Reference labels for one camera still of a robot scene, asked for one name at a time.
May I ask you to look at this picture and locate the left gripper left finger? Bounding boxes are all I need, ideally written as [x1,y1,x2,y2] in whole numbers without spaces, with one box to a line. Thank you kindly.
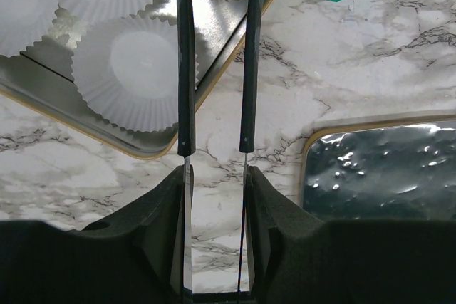
[1,166,193,303]

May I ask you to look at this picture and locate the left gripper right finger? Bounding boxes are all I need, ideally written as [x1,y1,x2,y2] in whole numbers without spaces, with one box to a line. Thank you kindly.
[245,167,455,303]

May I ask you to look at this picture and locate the black metal tongs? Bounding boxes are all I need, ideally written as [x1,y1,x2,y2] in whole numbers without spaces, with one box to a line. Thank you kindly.
[177,0,264,303]

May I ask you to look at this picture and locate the gold cookie tin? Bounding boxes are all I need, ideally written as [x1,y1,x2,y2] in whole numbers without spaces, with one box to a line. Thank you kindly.
[0,0,299,160]

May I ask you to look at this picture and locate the tin lid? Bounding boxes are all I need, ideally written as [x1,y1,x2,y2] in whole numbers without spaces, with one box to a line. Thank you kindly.
[299,115,455,221]

